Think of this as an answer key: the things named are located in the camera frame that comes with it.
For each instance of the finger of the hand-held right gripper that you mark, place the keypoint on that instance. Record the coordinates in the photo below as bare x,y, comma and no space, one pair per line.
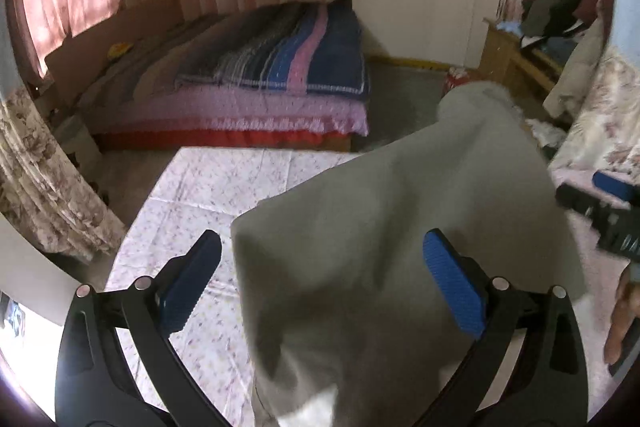
615,186
580,202

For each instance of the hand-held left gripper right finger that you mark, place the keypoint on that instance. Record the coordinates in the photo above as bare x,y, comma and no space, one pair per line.
452,279

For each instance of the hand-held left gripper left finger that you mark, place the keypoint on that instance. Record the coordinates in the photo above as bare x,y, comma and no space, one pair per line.
192,277

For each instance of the olive jacket with white lining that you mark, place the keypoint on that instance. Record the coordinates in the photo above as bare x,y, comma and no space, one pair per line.
375,232

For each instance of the pile of dark clothes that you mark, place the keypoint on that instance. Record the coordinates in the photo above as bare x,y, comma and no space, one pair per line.
560,2

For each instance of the person's right hand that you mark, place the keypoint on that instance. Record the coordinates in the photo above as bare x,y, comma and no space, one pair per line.
622,307

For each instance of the floral patterned cloth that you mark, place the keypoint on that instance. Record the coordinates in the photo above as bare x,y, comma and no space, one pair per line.
605,117

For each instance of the white crumpled cloth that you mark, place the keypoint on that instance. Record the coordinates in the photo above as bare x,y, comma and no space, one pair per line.
545,133

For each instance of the pink floral sheet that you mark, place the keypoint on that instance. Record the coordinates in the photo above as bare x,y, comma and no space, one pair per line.
200,187

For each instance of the cream coat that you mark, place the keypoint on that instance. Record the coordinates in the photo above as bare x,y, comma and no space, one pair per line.
580,72

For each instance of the wooden desk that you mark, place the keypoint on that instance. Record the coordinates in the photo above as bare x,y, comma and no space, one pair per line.
505,57

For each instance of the bed with pink bedspread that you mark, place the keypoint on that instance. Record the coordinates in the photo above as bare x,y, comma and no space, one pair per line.
225,117

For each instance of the brown floral curtain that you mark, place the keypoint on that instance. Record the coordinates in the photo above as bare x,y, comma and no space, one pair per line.
50,177

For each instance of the red and white object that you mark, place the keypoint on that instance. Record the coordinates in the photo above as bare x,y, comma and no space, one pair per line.
454,81

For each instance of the white bin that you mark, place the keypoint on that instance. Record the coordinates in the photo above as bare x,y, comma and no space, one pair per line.
80,142

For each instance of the striped blue pink blanket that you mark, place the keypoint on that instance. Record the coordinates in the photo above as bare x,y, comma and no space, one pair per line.
300,52

